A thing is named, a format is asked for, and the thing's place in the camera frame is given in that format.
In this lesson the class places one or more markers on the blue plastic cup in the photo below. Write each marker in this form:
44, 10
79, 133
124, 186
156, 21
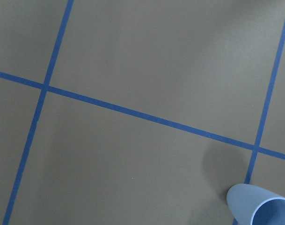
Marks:
252, 205

